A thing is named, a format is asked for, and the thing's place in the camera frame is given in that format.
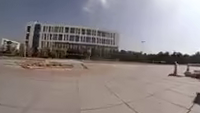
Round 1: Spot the grey paved plaza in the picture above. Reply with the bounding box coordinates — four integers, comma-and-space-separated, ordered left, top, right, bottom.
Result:
0, 53, 200, 113

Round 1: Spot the planting bed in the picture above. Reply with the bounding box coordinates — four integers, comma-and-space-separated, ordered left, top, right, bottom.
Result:
18, 57, 89, 73

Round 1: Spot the row of trees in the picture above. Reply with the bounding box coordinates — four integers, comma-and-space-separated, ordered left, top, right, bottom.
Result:
87, 41, 200, 68

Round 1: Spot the low stone bench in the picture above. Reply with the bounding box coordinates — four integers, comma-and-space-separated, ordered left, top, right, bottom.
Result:
183, 70, 200, 79

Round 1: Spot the large white office building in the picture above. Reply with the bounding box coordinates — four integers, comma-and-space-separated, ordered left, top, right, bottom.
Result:
22, 20, 121, 63

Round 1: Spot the low white building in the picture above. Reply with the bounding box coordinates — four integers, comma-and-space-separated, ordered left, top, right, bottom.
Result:
0, 37, 22, 53

